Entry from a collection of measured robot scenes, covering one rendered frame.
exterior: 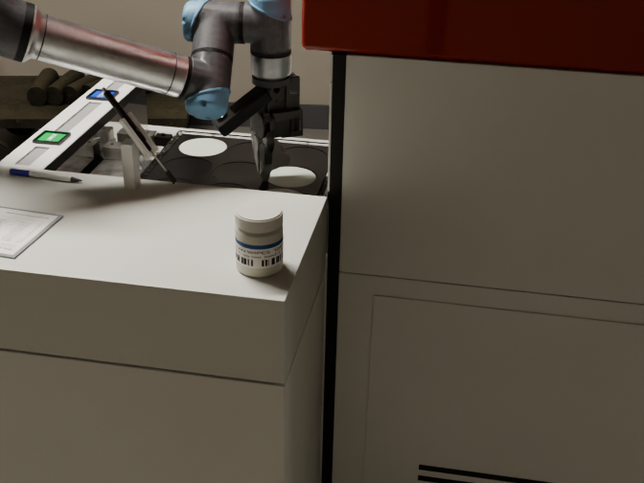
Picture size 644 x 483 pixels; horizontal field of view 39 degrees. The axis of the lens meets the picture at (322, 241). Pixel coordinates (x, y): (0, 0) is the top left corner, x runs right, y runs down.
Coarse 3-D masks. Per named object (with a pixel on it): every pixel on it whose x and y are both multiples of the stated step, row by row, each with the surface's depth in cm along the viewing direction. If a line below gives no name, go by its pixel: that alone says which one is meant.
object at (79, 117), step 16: (112, 80) 212; (64, 112) 193; (80, 112) 195; (96, 112) 194; (48, 128) 185; (64, 128) 186; (80, 128) 185; (32, 144) 178; (64, 144) 178; (16, 160) 171; (32, 160) 172; (48, 160) 171
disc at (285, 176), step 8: (280, 168) 185; (288, 168) 185; (296, 168) 185; (272, 176) 181; (280, 176) 181; (288, 176) 181; (296, 176) 181; (304, 176) 181; (312, 176) 182; (280, 184) 178; (288, 184) 178; (296, 184) 178; (304, 184) 178
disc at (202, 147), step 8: (184, 144) 195; (192, 144) 195; (200, 144) 195; (208, 144) 195; (216, 144) 196; (224, 144) 196; (184, 152) 191; (192, 152) 191; (200, 152) 191; (208, 152) 191; (216, 152) 191
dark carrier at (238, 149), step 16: (176, 144) 195; (240, 144) 196; (288, 144) 196; (304, 144) 196; (160, 160) 187; (176, 160) 188; (192, 160) 188; (208, 160) 188; (224, 160) 188; (240, 160) 188; (304, 160) 189; (320, 160) 189; (160, 176) 180; (176, 176) 180; (192, 176) 180; (208, 176) 180; (224, 176) 181; (240, 176) 181; (256, 176) 181; (320, 176) 182; (304, 192) 175
